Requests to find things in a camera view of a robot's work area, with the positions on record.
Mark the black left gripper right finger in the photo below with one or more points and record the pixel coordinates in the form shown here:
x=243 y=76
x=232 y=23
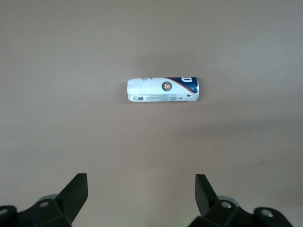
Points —
x=208 y=201

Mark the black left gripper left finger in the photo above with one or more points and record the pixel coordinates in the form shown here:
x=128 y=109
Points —
x=71 y=196

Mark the white blue tennis ball can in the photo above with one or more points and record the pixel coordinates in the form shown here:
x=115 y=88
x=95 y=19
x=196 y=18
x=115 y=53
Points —
x=154 y=89

